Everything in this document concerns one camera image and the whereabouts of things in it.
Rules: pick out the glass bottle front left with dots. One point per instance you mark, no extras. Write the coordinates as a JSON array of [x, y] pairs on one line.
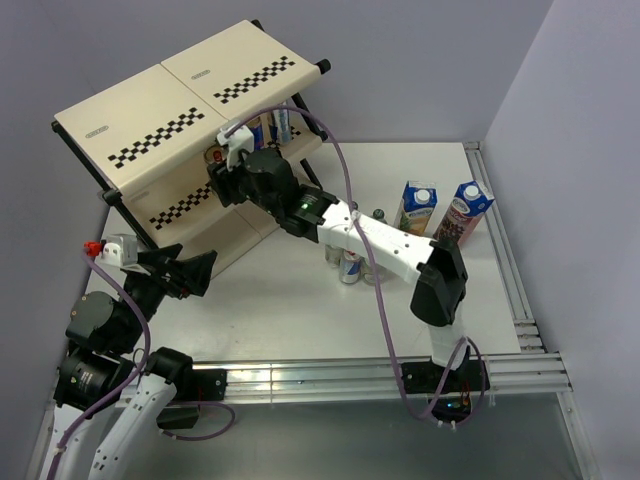
[[333, 255]]

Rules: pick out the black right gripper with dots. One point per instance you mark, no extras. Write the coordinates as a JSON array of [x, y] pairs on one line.
[[221, 177]]

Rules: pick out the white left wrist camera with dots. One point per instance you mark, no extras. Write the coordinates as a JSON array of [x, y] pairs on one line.
[[117, 250]]

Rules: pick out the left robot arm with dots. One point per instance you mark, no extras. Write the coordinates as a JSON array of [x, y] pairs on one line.
[[111, 385]]

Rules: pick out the pineapple juice carton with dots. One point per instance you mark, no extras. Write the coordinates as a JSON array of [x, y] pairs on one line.
[[417, 204]]

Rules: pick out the glass bottle front right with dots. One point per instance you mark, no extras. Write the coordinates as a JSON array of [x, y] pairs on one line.
[[368, 275]]

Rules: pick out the red grape juice carton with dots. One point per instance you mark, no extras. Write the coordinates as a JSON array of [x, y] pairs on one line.
[[468, 206]]

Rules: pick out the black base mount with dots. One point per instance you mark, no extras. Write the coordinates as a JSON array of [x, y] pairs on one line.
[[452, 402], [201, 385]]

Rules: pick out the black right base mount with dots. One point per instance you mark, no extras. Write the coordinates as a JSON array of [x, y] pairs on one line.
[[452, 402]]

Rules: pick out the beige three-tier shelf rack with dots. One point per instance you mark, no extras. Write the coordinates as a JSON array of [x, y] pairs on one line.
[[143, 139]]

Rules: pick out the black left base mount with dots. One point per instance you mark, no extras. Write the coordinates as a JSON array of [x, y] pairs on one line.
[[201, 385]]

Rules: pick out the energy drink can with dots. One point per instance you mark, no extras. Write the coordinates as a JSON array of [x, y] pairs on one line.
[[215, 155], [350, 267], [280, 127], [256, 128]]

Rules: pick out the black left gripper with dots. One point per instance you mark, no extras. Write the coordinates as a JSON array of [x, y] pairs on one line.
[[193, 273]]

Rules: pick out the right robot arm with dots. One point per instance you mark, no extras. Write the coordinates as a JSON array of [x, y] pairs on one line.
[[434, 269]]

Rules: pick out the aluminium rail frame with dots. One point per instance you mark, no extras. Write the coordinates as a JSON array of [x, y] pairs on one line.
[[261, 370]]

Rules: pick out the glass bottle back right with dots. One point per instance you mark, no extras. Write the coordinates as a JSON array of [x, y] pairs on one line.
[[380, 216]]

